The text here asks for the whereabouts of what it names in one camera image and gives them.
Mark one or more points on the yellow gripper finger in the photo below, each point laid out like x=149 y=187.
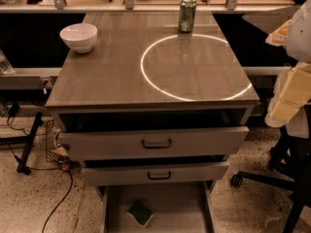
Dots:
x=278 y=38
x=291 y=92

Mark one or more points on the green yellow sponge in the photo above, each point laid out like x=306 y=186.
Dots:
x=140 y=213

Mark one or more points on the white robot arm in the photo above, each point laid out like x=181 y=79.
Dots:
x=299 y=47

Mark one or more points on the top grey drawer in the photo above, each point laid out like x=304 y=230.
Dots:
x=154 y=143

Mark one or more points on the grey drawer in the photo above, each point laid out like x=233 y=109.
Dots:
x=176 y=208
x=154 y=143
x=174 y=173

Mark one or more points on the middle grey drawer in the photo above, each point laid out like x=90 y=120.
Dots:
x=174 y=173

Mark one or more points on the grey drawer cabinet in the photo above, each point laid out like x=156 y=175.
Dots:
x=143 y=74

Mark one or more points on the bottom grey drawer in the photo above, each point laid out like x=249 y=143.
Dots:
x=176 y=208

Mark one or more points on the green soda can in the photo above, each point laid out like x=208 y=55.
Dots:
x=187 y=15

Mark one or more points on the white ceramic bowl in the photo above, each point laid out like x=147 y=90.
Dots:
x=80 y=37

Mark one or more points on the black stand leg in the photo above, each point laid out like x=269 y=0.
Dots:
x=27 y=141

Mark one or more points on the wire mesh basket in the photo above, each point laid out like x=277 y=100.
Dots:
x=55 y=151

